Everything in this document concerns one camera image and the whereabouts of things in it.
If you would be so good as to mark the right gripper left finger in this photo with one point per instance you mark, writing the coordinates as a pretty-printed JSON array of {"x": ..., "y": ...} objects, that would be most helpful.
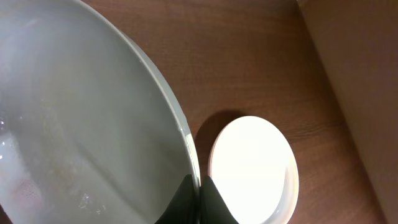
[{"x": 182, "y": 208}]

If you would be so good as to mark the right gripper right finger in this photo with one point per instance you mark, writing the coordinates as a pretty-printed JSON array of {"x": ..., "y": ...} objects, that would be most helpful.
[{"x": 213, "y": 209}]

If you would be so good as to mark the pale green plate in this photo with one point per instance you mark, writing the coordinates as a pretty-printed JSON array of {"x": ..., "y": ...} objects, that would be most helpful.
[{"x": 91, "y": 132}]

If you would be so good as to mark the white pinkish plate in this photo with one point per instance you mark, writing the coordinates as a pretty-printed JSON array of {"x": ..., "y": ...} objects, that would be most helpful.
[{"x": 254, "y": 169}]

